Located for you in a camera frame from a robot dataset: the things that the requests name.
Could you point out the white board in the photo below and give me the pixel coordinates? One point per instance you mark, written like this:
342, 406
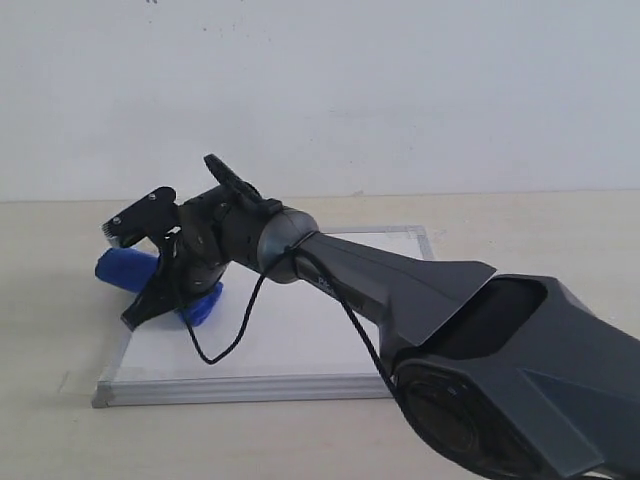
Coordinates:
299, 345

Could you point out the blue microfibre cloth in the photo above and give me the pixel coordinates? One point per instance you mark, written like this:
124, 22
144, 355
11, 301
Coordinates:
130, 270

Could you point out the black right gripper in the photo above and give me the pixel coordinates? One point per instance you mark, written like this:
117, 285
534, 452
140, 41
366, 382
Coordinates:
197, 240

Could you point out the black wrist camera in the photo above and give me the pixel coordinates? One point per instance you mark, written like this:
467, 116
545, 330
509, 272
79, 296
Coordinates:
152, 215

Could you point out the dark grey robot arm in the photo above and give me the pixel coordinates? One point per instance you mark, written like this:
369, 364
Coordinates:
508, 376

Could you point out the clear tape front left corner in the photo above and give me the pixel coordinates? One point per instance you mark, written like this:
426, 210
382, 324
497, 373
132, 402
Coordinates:
80, 382

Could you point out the clear tape back right corner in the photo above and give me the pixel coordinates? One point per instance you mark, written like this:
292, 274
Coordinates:
414, 231

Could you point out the clear tape corner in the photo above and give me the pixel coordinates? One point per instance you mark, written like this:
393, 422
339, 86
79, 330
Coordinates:
414, 231
80, 382

